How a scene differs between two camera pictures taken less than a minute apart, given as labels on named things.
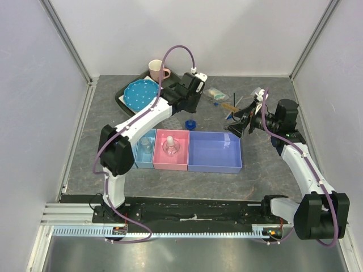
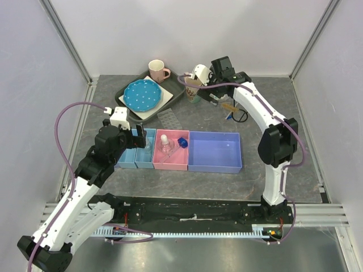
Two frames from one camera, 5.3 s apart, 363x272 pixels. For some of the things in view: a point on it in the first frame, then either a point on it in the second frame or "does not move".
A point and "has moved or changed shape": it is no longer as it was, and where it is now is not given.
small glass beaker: (146, 145) does not move
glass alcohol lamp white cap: (171, 146) has moved or changed shape
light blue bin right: (143, 149) does not move
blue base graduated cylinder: (190, 124) to (182, 143)
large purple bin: (216, 152) does not move
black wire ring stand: (234, 106) does not move
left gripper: (193, 109) to (135, 141)
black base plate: (181, 213) does not move
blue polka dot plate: (139, 94) does not move
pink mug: (155, 67) does not move
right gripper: (237, 129) to (205, 93)
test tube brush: (230, 107) does not move
